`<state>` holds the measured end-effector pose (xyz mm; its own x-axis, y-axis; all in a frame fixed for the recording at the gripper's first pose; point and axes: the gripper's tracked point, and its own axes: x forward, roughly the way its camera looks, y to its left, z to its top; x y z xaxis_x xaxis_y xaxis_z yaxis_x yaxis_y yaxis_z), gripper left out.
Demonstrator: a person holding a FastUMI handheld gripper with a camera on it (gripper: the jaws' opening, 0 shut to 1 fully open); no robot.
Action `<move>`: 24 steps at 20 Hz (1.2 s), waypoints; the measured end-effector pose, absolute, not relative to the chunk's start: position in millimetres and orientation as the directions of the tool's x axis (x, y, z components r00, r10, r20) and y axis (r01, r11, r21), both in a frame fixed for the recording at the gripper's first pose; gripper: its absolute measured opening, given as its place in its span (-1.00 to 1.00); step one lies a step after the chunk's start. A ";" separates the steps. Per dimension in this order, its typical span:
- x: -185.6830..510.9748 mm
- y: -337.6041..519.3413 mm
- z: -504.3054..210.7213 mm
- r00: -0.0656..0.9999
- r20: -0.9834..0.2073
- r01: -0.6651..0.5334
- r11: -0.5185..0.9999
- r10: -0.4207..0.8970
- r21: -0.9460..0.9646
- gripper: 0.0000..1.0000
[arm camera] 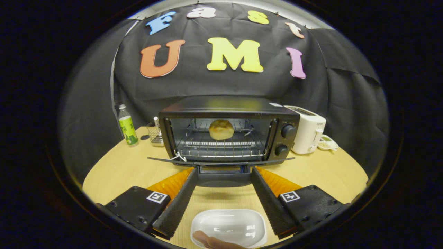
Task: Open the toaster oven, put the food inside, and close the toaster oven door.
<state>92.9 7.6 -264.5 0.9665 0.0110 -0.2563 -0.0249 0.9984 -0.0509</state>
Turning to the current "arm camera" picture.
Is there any small wire basket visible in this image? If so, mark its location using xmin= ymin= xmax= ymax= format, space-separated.
xmin=146 ymin=117 xmax=164 ymax=146

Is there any black toaster oven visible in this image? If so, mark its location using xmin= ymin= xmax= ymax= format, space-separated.
xmin=147 ymin=96 xmax=301 ymax=188

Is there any golden bread bun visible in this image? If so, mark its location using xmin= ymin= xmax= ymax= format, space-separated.
xmin=209 ymin=119 xmax=234 ymax=140

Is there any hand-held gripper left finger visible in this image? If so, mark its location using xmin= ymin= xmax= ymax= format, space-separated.
xmin=96 ymin=167 xmax=198 ymax=240

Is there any small white dish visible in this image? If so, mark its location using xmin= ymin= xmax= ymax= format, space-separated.
xmin=318 ymin=134 xmax=339 ymax=151

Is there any green label plastic bottle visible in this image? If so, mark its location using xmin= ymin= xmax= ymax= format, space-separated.
xmin=118 ymin=104 xmax=139 ymax=146

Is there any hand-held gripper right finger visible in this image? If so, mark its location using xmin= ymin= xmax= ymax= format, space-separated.
xmin=251 ymin=166 xmax=350 ymax=239

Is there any white plate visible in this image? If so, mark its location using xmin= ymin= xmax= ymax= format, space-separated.
xmin=190 ymin=209 xmax=268 ymax=249

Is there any white toaster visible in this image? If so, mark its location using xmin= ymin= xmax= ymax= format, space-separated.
xmin=284 ymin=105 xmax=327 ymax=155

